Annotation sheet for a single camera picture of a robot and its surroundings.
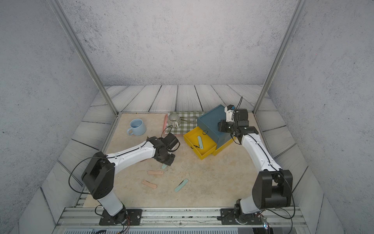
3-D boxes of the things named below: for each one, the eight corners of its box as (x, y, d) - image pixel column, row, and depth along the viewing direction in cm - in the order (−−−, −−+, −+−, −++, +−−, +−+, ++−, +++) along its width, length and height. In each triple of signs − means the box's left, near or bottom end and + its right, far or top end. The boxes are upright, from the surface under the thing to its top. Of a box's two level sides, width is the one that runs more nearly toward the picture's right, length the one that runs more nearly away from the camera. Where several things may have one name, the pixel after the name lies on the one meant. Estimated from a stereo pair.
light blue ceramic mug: (130, 137, 108) (126, 129, 101) (134, 126, 115) (130, 118, 108) (144, 137, 108) (141, 129, 101) (147, 126, 115) (144, 118, 108)
